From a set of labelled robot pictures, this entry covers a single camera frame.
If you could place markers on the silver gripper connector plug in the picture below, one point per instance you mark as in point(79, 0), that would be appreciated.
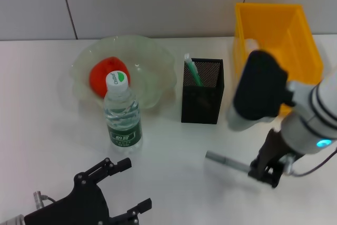
point(40, 198)
point(289, 164)

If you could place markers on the clear green-label water bottle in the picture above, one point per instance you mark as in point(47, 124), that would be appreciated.
point(123, 119)

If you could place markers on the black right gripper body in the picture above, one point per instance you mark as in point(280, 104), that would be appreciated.
point(271, 148)

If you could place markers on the yellow plastic bin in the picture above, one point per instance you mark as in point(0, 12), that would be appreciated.
point(279, 30)

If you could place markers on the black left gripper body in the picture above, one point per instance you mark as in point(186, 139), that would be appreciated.
point(73, 206)

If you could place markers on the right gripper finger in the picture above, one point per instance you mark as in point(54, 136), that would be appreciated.
point(256, 171)
point(275, 176)

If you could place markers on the white paper ball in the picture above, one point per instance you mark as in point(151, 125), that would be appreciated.
point(251, 43)

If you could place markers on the black mesh pen holder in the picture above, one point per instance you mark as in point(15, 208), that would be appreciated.
point(201, 103)

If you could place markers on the silver marker pen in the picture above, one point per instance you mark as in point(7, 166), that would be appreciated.
point(226, 160)

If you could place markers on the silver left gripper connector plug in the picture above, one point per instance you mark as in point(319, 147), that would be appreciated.
point(40, 198)

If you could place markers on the green glass fruit plate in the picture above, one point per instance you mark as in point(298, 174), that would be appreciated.
point(150, 67)

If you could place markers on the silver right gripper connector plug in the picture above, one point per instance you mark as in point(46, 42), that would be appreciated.
point(289, 164)

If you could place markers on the mint green pen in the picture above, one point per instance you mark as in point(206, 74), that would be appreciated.
point(193, 73)

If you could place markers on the orange fruit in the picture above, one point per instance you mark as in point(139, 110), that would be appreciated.
point(101, 77)

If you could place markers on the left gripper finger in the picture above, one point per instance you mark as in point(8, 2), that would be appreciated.
point(134, 211)
point(113, 168)

